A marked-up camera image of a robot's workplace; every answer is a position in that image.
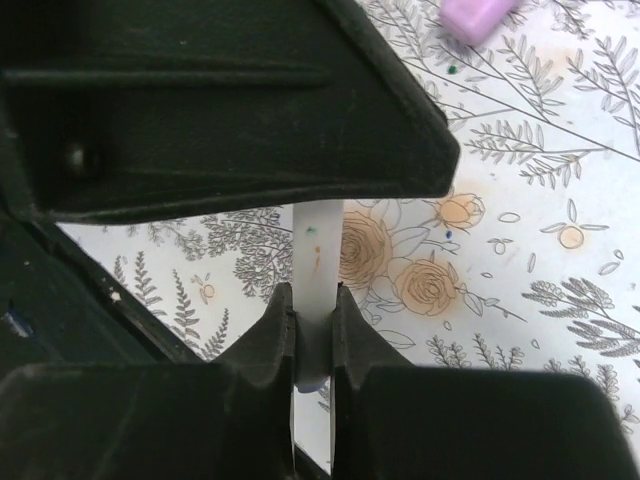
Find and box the floral tablecloth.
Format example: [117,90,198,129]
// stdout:
[54,0,640,441]

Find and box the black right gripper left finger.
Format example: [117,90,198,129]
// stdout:
[1,284,295,479]

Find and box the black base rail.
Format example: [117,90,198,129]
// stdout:
[1,218,199,374]

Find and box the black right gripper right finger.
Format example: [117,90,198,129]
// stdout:
[331,286,635,480]

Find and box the purple pen cap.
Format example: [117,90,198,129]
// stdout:
[439,0,521,46]

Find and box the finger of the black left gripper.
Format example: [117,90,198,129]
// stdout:
[1,1,460,224]

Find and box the white marker pen blue tip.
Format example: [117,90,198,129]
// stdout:
[291,200,344,393]

